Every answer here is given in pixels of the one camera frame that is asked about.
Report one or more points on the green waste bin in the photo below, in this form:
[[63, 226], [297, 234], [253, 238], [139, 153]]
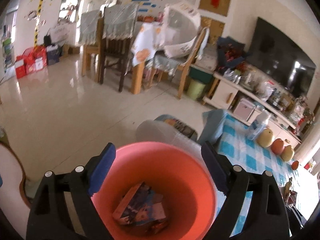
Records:
[[195, 89]]

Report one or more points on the pink storage box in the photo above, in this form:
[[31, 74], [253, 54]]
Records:
[[243, 109]]

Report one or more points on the white tv cabinet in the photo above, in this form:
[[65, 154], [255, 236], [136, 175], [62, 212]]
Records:
[[224, 94]]

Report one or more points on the cardboard trash in bucket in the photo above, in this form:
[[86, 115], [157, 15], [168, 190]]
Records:
[[142, 206]]

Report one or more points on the red apple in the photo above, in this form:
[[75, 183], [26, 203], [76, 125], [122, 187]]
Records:
[[277, 146]]

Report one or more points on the pink plastic bucket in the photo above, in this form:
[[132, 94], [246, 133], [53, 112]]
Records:
[[189, 197]]

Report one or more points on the black television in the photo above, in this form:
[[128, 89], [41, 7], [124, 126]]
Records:
[[279, 57]]

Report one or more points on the white spray bottle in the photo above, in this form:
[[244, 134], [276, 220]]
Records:
[[258, 125]]

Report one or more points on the dark flower bouquet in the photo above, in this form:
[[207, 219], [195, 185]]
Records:
[[230, 52]]

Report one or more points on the light wooden chair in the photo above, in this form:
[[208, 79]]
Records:
[[162, 64]]

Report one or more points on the small orange tangerine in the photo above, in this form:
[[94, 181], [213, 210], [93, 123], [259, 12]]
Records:
[[295, 165]]

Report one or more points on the wooden dining table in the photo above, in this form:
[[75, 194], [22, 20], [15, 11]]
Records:
[[155, 37]]

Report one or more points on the red gift boxes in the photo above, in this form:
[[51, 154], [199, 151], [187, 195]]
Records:
[[32, 60]]

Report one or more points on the white mesh food cover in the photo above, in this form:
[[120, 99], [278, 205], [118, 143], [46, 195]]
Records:
[[182, 28]]

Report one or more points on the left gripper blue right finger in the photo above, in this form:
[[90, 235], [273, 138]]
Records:
[[232, 181]]

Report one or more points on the yellow pear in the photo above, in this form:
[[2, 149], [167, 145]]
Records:
[[265, 138], [288, 153]]

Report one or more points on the dark wooden chair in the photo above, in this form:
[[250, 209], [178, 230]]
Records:
[[119, 26]]

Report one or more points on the owl pattern stool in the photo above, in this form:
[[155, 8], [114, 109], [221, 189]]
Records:
[[179, 125]]

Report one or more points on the blue white checkered tablecloth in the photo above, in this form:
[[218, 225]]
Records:
[[228, 136]]

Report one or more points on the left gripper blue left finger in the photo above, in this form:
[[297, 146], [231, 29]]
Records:
[[80, 186]]

